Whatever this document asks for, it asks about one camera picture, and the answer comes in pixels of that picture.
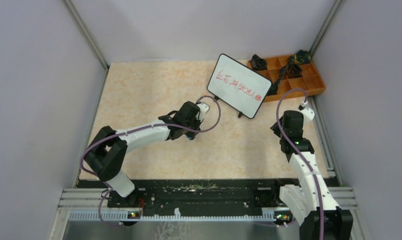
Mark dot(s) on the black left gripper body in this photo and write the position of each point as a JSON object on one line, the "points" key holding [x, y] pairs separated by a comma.
{"points": [[195, 124]]}

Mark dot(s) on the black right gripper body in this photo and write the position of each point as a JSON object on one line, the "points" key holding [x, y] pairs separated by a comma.
{"points": [[275, 129]]}

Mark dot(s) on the white whiteboard black frame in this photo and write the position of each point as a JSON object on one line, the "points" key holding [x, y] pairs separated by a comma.
{"points": [[238, 86]]}

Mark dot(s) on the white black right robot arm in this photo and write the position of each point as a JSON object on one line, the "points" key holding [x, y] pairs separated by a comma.
{"points": [[318, 214]]}

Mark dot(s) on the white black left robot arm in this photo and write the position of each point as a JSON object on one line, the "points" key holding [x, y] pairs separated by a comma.
{"points": [[106, 153]]}

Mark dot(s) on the orange compartment tray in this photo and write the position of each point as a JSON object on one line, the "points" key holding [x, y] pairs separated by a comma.
{"points": [[311, 81]]}

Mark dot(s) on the dark cloth with yellow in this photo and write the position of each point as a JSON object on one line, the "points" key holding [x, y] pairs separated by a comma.
{"points": [[301, 57]]}

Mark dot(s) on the black crumpled cloth left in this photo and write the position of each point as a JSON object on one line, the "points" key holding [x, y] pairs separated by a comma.
{"points": [[257, 63]]}

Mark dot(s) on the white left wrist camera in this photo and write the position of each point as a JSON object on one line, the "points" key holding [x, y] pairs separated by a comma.
{"points": [[204, 109]]}

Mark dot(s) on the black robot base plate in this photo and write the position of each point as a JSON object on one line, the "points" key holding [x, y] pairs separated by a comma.
{"points": [[213, 209]]}

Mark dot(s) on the left corner aluminium post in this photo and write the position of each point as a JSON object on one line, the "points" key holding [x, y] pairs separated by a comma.
{"points": [[86, 33]]}

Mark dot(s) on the corner aluminium post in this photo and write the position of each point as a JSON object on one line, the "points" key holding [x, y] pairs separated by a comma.
{"points": [[325, 26], [86, 33]]}

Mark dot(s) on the right corner aluminium post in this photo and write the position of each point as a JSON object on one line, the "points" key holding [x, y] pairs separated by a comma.
{"points": [[325, 26]]}

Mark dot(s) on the aluminium frame rail front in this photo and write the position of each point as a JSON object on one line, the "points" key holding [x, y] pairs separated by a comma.
{"points": [[88, 198]]}

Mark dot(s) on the white toothed cable duct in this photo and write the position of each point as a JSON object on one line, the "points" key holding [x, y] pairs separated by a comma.
{"points": [[127, 216]]}

